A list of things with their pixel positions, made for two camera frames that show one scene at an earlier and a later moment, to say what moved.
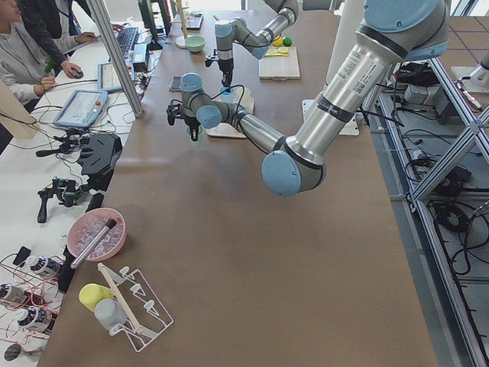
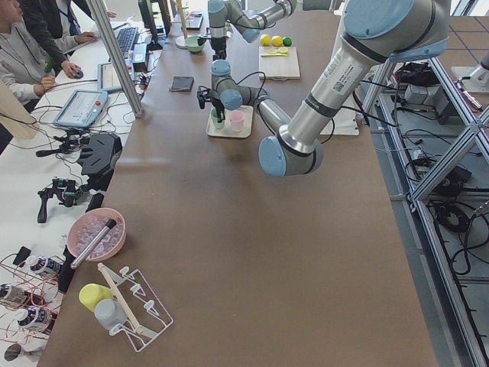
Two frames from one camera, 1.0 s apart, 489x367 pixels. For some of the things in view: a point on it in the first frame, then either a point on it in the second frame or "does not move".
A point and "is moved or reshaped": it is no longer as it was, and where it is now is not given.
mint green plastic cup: [200, 132] is moved or reshaped
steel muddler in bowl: [92, 244] does not move
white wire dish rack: [147, 318] does not move
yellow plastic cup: [91, 293] does not move
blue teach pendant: [82, 108] does not move
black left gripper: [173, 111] -> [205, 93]
